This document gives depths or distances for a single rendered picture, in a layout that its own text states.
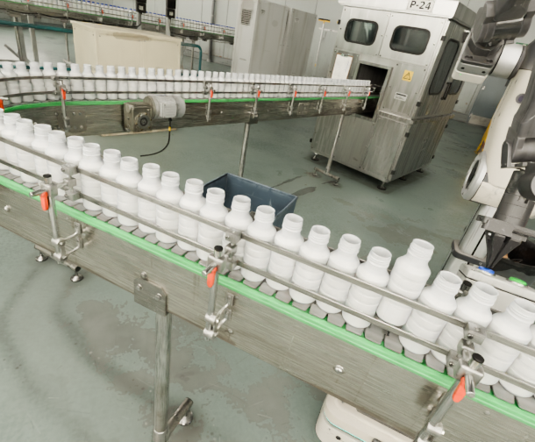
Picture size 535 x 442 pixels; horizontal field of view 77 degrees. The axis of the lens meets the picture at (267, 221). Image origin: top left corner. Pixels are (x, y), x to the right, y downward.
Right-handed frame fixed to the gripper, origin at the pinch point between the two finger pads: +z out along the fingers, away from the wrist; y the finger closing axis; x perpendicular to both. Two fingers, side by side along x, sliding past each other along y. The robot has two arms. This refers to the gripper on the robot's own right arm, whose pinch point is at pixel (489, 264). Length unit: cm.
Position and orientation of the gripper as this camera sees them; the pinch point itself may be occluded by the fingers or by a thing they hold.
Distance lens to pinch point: 85.5
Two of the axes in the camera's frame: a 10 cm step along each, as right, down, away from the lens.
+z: -3.0, 9.4, 1.7
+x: 3.3, -0.7, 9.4
